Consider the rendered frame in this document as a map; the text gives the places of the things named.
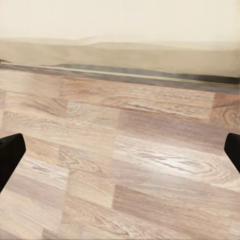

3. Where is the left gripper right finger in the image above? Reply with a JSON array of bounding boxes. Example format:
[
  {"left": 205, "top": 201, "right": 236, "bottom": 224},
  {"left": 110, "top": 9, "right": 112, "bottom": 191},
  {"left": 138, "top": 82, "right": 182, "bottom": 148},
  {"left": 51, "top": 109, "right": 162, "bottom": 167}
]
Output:
[{"left": 224, "top": 133, "right": 240, "bottom": 173}]

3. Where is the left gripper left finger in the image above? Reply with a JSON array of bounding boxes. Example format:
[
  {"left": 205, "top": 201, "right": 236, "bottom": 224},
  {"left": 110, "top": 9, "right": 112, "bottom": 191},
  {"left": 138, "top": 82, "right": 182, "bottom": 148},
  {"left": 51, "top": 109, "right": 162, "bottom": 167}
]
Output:
[{"left": 0, "top": 133, "right": 26, "bottom": 193}]

